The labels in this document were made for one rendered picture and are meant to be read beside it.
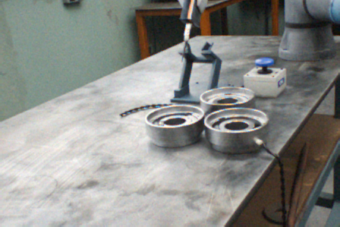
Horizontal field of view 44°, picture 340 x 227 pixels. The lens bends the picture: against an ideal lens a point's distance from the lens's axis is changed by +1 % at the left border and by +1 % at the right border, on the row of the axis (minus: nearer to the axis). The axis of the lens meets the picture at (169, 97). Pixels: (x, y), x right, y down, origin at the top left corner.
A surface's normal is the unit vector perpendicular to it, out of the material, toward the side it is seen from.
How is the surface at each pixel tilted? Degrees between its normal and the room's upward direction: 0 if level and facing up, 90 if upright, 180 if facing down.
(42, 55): 90
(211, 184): 0
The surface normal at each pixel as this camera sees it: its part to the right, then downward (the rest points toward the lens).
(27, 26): 0.84, 0.08
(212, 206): -0.11, -0.94
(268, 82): -0.52, 0.33
